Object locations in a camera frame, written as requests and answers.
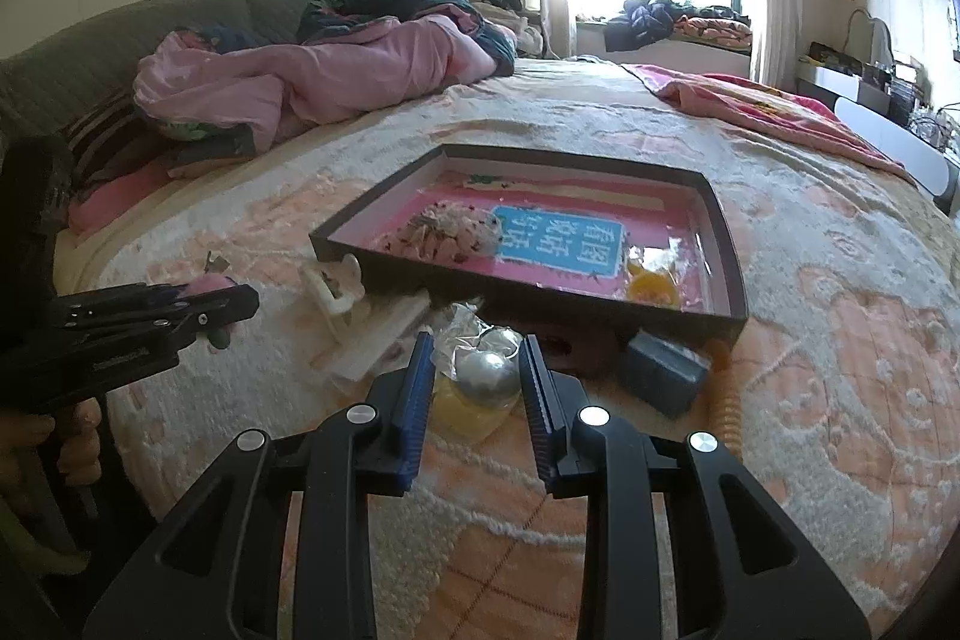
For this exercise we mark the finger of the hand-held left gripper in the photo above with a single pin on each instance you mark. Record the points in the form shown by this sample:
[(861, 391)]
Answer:
[(112, 301), (221, 308)]

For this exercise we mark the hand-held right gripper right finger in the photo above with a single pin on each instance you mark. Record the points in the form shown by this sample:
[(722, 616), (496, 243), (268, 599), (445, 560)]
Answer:
[(536, 407)]

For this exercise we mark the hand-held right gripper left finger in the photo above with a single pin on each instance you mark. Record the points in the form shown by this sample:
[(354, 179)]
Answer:
[(414, 407)]

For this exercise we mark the pale yellow hair accessory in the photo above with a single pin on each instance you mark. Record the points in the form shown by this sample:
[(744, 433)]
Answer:
[(469, 421)]

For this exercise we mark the clear bag with silver ball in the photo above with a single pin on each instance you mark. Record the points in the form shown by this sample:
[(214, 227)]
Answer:
[(487, 370)]

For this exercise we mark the brown hair clip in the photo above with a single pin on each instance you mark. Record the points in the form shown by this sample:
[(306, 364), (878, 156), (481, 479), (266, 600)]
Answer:
[(574, 351)]

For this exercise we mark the white block toy bag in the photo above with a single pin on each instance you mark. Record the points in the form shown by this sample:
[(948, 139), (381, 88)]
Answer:
[(379, 344)]

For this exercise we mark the white claw hair clip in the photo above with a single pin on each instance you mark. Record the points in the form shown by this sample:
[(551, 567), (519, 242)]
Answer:
[(334, 291)]

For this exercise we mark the small blue box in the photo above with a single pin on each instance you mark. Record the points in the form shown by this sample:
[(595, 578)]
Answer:
[(660, 374)]

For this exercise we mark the pink shallow box tray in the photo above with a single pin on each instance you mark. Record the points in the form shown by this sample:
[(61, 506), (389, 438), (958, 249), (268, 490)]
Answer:
[(724, 257)]

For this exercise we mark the person's left hand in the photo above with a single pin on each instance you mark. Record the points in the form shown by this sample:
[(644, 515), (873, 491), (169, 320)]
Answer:
[(79, 441)]

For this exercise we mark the pink pillow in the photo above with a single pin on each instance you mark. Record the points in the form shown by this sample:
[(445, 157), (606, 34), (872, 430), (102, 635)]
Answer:
[(112, 194)]

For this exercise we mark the striped pillow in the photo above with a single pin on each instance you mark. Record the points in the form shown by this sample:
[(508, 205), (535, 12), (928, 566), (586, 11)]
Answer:
[(105, 138)]

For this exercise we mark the yellow accessory in clear bag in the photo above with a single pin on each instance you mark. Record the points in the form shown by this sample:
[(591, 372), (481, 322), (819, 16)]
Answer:
[(652, 289)]

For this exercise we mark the white flower hair ornament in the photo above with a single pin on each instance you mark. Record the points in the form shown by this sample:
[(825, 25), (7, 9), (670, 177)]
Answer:
[(450, 231)]

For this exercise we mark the pink glossy book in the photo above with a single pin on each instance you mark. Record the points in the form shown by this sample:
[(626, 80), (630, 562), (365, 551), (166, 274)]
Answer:
[(660, 224)]

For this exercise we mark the pink quilt with floral cover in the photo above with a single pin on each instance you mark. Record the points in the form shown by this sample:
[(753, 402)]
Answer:
[(315, 78)]

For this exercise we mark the grey upholstered headboard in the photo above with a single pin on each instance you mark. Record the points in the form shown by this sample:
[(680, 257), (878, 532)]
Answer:
[(150, 18)]

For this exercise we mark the pink and red blanket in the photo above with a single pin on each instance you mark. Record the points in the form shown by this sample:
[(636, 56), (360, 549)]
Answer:
[(772, 111)]

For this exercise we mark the dark jacket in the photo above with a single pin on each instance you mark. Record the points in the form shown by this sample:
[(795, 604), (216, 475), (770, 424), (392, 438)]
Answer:
[(637, 21)]

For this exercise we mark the orange patterned blanket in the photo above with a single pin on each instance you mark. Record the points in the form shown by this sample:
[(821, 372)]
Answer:
[(712, 27)]

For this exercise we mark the white desk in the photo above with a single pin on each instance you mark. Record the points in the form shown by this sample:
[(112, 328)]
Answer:
[(892, 126)]

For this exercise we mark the white chair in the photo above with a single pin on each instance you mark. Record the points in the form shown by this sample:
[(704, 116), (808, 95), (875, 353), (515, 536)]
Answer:
[(870, 36)]

